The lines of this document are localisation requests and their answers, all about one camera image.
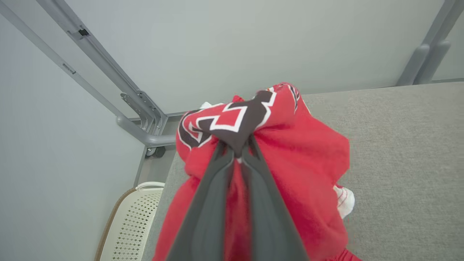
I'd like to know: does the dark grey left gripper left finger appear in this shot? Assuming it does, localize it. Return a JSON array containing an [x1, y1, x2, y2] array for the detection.
[[166, 141, 236, 261]]

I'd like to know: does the grey partition post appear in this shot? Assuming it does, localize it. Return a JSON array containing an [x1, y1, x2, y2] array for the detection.
[[415, 0, 464, 85], [396, 0, 456, 86]]

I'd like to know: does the grey partition corner frame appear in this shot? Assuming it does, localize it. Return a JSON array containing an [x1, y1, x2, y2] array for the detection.
[[0, 0, 177, 148]]

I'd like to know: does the red Bulls 23 jersey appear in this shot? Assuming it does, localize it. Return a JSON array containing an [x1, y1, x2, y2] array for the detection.
[[152, 83, 363, 261]]

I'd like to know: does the white perforated laundry basket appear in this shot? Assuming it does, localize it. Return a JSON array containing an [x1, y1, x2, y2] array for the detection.
[[95, 181, 165, 261]]

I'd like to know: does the black caster wheel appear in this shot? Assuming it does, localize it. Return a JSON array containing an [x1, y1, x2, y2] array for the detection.
[[145, 146, 166, 158]]

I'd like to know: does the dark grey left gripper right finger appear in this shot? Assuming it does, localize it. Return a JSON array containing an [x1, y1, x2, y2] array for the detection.
[[241, 135, 309, 261]]

